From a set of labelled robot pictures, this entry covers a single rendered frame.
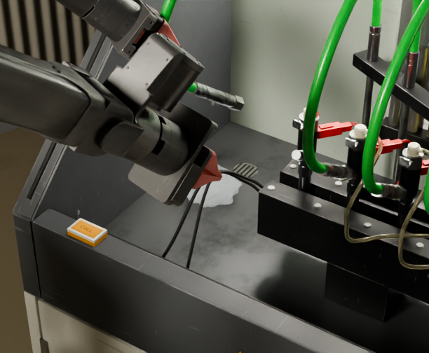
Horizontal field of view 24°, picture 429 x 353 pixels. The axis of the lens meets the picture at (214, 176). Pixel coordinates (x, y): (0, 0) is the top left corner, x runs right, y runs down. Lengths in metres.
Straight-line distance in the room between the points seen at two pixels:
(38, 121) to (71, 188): 0.69
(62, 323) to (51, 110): 0.78
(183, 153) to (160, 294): 0.38
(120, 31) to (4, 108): 0.48
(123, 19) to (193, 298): 0.38
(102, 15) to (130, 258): 0.35
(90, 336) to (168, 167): 0.57
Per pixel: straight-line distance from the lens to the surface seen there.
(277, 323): 1.34
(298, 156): 1.45
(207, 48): 1.78
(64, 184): 1.55
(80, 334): 1.61
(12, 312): 2.77
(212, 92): 1.42
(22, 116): 0.86
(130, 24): 1.30
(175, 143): 1.06
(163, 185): 1.09
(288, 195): 1.50
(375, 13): 1.56
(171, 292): 1.40
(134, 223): 1.69
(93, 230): 1.47
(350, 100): 1.76
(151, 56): 1.00
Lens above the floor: 1.89
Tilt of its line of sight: 36 degrees down
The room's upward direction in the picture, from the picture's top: straight up
